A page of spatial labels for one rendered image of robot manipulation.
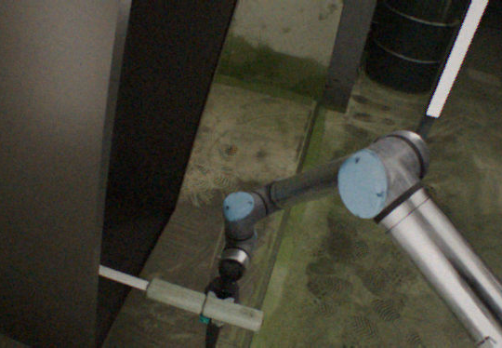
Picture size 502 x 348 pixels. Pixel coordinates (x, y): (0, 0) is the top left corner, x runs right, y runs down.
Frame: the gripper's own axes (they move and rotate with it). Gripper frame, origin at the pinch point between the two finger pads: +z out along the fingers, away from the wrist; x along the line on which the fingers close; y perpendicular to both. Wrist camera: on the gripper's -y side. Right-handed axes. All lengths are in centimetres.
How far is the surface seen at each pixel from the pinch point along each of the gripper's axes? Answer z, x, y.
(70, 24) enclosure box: 32, 17, -80
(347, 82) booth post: -198, -30, 1
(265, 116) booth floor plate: -169, 13, 27
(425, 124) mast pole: -112, -62, -22
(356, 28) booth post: -194, -25, -35
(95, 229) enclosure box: 29, 16, -51
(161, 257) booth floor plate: -52, 32, 43
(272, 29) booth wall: -197, 24, -19
